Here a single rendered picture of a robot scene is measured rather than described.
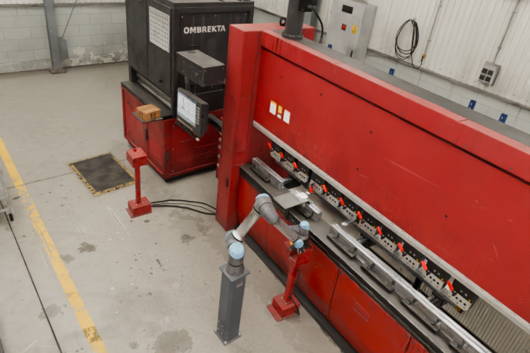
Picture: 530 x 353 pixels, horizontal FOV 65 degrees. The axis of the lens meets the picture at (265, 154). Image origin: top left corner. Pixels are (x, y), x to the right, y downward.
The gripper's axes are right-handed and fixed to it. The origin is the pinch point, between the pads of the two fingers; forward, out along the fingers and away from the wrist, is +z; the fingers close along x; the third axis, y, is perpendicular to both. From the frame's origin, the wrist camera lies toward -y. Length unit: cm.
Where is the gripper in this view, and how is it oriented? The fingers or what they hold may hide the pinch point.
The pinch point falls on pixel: (299, 255)
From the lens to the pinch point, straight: 365.8
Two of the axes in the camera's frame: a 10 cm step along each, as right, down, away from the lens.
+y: 8.6, -2.4, 4.5
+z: -0.4, 8.5, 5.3
